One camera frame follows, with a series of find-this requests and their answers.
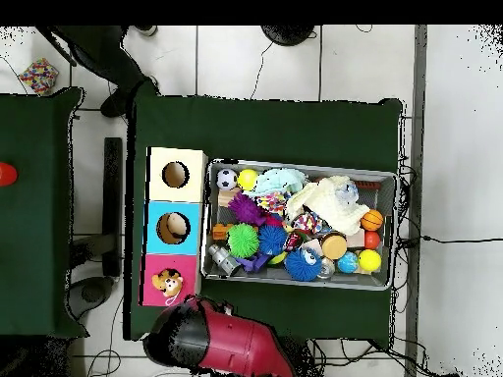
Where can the mint green muslin cloth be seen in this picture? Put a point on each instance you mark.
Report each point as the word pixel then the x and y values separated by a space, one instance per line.
pixel 275 178

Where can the blue spiky rubber ball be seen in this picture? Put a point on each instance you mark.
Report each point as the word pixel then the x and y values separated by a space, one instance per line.
pixel 302 264

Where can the brown monkey plush toy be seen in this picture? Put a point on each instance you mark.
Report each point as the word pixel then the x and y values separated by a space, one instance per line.
pixel 169 282

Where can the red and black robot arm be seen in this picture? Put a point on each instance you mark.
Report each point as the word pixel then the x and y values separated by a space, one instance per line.
pixel 235 341

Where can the silver mesh bin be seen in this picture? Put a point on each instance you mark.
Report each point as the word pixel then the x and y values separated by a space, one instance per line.
pixel 283 284

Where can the wooden box with three holes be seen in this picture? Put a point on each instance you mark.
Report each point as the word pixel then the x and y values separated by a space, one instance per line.
pixel 177 243

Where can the purple spiky rubber ball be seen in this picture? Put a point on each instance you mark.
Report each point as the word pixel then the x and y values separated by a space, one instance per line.
pixel 245 208

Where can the yellow tennis ball toy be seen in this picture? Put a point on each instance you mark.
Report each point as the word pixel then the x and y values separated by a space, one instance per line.
pixel 247 179

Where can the green spiky rubber ball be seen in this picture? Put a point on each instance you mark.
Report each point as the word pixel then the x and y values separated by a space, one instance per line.
pixel 243 240

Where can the small soccer ball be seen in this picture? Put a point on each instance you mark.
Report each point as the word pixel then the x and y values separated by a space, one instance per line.
pixel 227 179

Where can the dark green table cloth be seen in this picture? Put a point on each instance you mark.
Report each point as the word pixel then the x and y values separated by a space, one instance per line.
pixel 255 129
pixel 35 216

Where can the crushed clear plastic bottle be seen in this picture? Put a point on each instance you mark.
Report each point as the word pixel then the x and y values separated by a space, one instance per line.
pixel 347 191

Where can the yellow smiley ball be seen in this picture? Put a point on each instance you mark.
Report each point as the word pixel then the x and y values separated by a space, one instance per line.
pixel 369 260

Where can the black upright panel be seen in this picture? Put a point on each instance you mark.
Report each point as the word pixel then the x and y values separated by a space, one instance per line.
pixel 112 204

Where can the black round stand base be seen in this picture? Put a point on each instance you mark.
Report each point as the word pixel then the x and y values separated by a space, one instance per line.
pixel 288 34

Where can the dark grey round base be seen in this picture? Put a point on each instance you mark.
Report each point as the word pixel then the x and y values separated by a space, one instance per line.
pixel 92 292

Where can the person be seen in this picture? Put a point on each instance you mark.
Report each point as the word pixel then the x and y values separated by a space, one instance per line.
pixel 106 59

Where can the grey metal pole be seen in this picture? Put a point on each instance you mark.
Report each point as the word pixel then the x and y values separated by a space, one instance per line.
pixel 419 78

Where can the red-orange round object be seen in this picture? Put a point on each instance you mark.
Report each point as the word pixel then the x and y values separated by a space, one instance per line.
pixel 7 174

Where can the multicoloured patterned bag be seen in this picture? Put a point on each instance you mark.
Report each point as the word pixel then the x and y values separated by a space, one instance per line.
pixel 38 76

